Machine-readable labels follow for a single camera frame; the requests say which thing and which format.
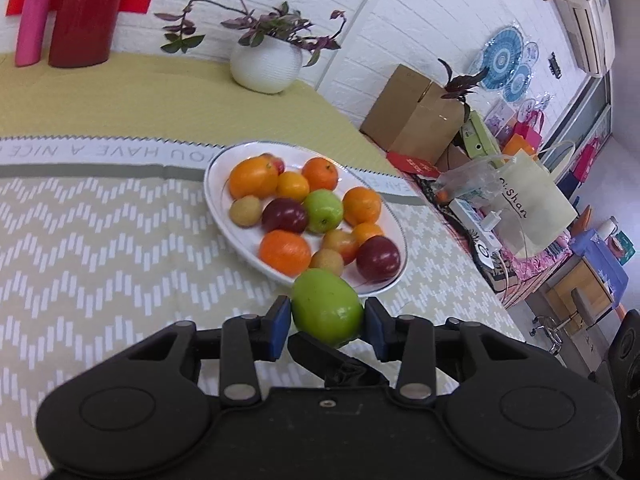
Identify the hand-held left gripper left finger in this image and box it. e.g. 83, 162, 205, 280
115, 295, 292, 408

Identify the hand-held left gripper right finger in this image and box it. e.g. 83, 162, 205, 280
364, 296, 543, 404

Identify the large oval green apple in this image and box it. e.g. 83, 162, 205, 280
291, 268, 365, 347

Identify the dark red plum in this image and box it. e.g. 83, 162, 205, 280
261, 198, 309, 234
355, 235, 402, 282

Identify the tangerine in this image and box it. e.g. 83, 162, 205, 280
301, 157, 340, 192
259, 229, 312, 277

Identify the small tan plum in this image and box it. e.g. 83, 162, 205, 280
229, 195, 263, 227
310, 248, 345, 277

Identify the red and yellow apple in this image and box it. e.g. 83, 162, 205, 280
321, 228, 360, 266

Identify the small orange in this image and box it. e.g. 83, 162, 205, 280
342, 186, 383, 227
351, 221, 385, 247

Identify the medium orange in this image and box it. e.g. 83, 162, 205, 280
276, 171, 311, 203

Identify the large orange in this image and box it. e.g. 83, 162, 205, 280
228, 156, 279, 200

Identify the white plate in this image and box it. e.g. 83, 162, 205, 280
203, 141, 408, 297

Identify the chrome stool base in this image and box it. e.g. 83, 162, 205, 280
530, 310, 576, 356

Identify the wooden cabinet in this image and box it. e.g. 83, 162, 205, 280
542, 260, 618, 331

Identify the blue cloth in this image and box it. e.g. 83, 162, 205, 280
570, 230, 628, 303

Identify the white power strip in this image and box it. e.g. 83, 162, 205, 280
448, 199, 501, 248

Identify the red packet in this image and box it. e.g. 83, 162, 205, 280
386, 151, 441, 176

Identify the clear plastic bag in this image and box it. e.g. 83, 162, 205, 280
432, 157, 506, 206

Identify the white tote bag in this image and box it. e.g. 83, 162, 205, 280
487, 140, 578, 259

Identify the green zigzag patterned tablecloth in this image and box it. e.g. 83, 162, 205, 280
0, 52, 526, 461

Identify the red gift bag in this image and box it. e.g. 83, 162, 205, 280
572, 137, 601, 183

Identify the brown cardboard box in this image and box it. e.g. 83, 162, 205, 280
360, 64, 466, 173

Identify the green box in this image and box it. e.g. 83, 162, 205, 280
460, 110, 502, 158

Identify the pink gift bag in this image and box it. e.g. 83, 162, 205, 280
512, 107, 546, 148

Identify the dark purple leafy plant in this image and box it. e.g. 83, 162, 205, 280
437, 58, 488, 123

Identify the purple plant in white pot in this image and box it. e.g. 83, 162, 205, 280
154, 0, 347, 95

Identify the white air conditioner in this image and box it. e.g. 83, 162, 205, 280
552, 0, 617, 78

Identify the red paper strip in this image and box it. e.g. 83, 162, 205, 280
6, 0, 152, 17

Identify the red thermos jug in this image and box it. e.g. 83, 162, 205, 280
48, 0, 130, 69

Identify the pink thermos bottle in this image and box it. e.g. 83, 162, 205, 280
14, 0, 60, 68

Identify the medium blue round wall ornament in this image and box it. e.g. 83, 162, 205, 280
501, 62, 533, 103

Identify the large blue round wall ornament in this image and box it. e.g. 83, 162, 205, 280
481, 27, 524, 78

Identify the white wall pipe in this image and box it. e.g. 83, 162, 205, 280
316, 0, 396, 86

